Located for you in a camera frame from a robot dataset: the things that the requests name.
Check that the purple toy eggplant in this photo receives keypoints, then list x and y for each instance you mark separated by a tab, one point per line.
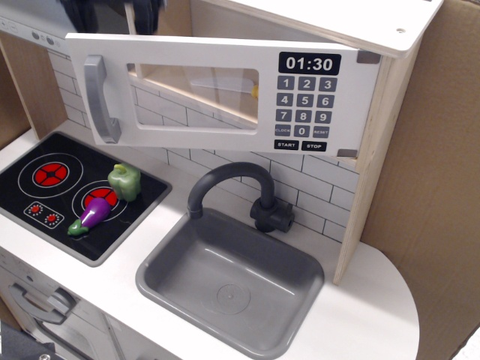
97	210

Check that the grey oven door handle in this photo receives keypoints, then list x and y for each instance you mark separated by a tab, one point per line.
53	309

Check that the brown cardboard panel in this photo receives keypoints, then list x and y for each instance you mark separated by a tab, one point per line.
425	212

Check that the wooden microwave cabinet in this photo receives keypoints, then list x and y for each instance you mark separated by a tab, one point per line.
393	29

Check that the green toy bell pepper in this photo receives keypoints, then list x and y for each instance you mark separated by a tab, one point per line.
125	179

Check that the white toy microwave door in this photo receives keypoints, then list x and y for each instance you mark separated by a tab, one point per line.
195	92

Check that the grey toy faucet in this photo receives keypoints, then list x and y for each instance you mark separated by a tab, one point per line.
268	213

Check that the grey plastic sink basin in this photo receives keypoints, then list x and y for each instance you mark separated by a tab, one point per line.
242	286

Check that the black toy stovetop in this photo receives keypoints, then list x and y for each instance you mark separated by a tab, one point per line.
50	186

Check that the yellow toy inside microwave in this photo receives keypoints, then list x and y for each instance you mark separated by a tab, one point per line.
255	91

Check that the white toy oven door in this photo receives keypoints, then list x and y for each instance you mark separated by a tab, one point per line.
83	335

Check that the grey range hood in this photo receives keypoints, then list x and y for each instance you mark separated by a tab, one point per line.
44	23

